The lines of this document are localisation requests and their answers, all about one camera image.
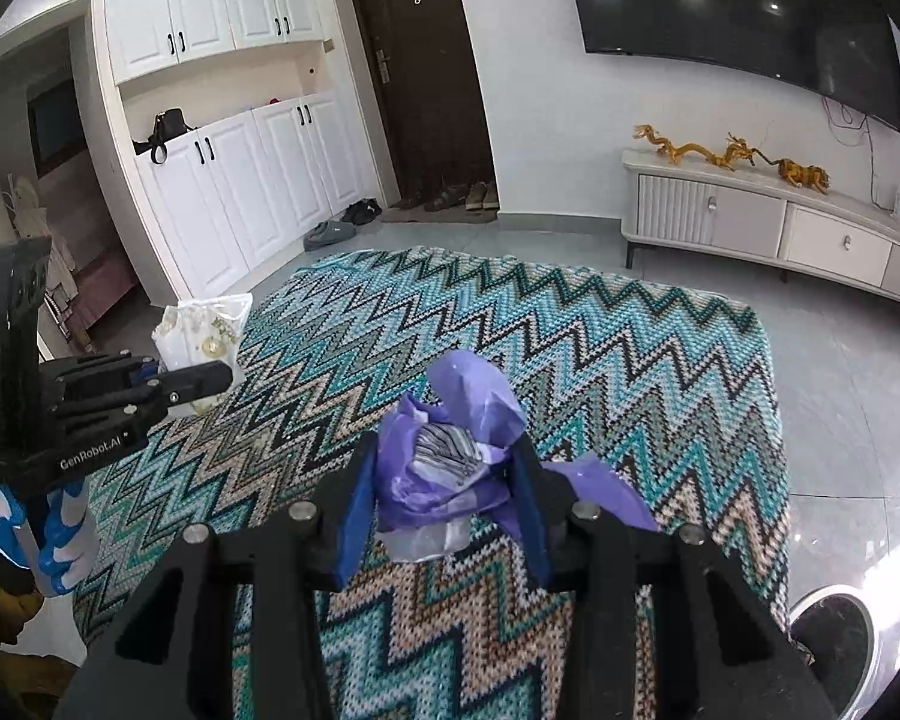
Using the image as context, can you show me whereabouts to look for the brown sandals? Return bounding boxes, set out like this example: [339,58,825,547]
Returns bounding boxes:
[397,184,470,213]

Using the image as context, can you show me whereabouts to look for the left hand blue white glove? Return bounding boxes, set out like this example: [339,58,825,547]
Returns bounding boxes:
[0,479,98,596]

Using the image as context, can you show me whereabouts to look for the yellow sleeve forearm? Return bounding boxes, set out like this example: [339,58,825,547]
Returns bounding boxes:
[0,585,77,718]

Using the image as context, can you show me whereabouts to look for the white gold printed bag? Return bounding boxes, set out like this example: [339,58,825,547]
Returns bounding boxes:
[151,293,253,418]

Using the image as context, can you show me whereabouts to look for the grey door mat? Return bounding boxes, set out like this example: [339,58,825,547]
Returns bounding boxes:
[380,205,497,224]

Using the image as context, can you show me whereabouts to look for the white shoe cabinet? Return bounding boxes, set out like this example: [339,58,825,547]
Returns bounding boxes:
[91,0,391,305]

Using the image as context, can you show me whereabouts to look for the wall mounted black television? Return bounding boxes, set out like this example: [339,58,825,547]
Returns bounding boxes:
[575,0,900,132]

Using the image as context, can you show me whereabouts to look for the black handbag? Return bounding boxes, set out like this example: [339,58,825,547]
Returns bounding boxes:
[133,107,193,164]

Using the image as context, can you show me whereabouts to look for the zigzag knitted table cloth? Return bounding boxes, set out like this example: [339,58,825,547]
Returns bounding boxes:
[74,247,790,718]

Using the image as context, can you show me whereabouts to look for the clothes rack with garments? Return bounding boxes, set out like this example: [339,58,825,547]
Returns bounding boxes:
[7,174,79,348]

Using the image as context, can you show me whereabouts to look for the black shoes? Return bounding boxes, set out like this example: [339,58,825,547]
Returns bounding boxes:
[341,199,382,226]

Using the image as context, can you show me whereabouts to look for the purple plastic wrapper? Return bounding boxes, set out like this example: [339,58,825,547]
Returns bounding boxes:
[375,349,660,574]

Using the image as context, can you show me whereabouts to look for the television cables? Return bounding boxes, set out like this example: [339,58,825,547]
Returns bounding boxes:
[819,92,895,208]

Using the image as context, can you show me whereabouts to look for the dark brown entrance door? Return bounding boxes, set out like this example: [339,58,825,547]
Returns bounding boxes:
[354,0,494,199]

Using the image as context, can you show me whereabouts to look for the golden tiger figurine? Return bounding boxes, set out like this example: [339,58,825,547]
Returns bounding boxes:
[775,158,831,193]

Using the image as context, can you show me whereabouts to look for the round trash bin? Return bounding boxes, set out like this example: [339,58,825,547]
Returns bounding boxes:
[788,583,878,718]

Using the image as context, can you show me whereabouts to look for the grey slipper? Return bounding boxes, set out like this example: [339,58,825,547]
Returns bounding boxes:
[304,220,357,252]

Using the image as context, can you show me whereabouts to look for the tan shoes pair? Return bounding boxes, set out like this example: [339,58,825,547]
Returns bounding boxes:
[464,182,500,213]

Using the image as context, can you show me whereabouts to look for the white tv cabinet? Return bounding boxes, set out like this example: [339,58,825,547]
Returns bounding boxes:
[621,149,900,302]

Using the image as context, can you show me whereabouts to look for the golden dragon figurine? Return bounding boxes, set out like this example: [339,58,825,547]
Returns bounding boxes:
[632,124,756,171]

